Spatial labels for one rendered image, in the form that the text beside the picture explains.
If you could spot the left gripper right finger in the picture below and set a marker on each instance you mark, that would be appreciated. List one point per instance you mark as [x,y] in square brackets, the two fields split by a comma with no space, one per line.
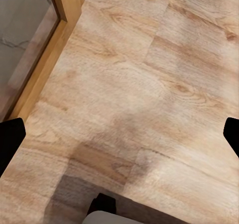
[231,133]

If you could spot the door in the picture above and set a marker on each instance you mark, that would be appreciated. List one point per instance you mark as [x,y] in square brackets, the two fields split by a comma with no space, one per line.
[33,34]

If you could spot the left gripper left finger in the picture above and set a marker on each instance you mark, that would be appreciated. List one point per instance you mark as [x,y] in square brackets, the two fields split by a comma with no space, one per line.
[12,133]

